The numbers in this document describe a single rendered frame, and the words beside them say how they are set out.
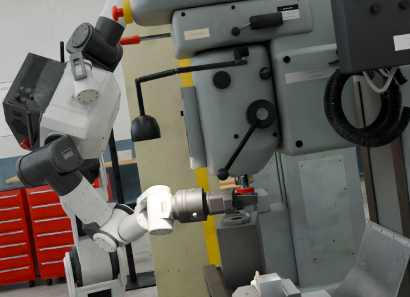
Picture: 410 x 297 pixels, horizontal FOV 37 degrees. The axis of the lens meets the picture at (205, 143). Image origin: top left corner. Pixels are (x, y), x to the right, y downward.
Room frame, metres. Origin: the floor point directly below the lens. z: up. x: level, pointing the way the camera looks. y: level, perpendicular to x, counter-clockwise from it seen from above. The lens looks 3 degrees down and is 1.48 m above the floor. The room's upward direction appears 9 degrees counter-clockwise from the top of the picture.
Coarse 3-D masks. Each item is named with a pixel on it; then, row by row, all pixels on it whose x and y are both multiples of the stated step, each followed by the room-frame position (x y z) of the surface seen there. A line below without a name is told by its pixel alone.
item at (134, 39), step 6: (132, 36) 1.68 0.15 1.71; (138, 36) 1.68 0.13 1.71; (150, 36) 1.68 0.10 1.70; (156, 36) 1.68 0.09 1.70; (162, 36) 1.69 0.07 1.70; (168, 36) 1.69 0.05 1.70; (120, 42) 1.68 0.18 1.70; (126, 42) 1.67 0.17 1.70; (132, 42) 1.68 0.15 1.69; (138, 42) 1.68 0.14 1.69
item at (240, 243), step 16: (224, 224) 1.89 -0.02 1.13; (240, 224) 1.87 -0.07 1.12; (256, 224) 1.88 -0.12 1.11; (224, 240) 1.86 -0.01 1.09; (240, 240) 1.85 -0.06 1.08; (256, 240) 1.84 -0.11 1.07; (224, 256) 1.86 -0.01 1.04; (240, 256) 1.85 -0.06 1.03; (256, 256) 1.84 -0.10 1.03; (224, 272) 1.86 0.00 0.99; (240, 272) 1.85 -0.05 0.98
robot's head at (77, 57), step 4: (80, 52) 1.76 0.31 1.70; (72, 56) 1.76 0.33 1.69; (76, 56) 1.76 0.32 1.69; (80, 56) 1.75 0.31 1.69; (72, 60) 1.75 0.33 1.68; (76, 60) 1.77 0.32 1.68; (80, 60) 1.75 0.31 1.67; (88, 60) 1.78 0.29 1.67; (72, 64) 1.74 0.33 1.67; (72, 68) 1.74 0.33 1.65; (84, 68) 1.73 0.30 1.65; (84, 72) 1.72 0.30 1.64; (76, 76) 1.72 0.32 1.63; (80, 76) 1.72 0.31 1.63; (84, 76) 1.72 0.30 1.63; (76, 80) 1.72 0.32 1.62
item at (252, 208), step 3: (249, 192) 1.58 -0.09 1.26; (252, 192) 1.59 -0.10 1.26; (255, 204) 1.59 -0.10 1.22; (240, 207) 1.59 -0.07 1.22; (243, 207) 1.58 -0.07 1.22; (246, 207) 1.58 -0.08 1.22; (249, 207) 1.58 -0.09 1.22; (252, 207) 1.58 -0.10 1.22; (255, 207) 1.59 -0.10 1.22; (240, 210) 1.59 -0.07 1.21; (243, 210) 1.58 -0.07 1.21; (246, 210) 1.58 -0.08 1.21; (249, 210) 1.58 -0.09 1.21; (252, 210) 1.58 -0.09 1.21; (255, 210) 1.59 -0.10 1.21
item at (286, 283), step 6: (282, 282) 1.47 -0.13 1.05; (288, 282) 1.46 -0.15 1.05; (282, 288) 1.42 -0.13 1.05; (288, 288) 1.41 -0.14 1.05; (294, 288) 1.41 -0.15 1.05; (288, 294) 1.37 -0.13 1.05; (294, 294) 1.37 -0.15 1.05; (300, 294) 1.37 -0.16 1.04; (306, 294) 1.48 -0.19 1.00; (312, 294) 1.48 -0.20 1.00; (318, 294) 1.47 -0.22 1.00; (324, 294) 1.46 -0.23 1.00
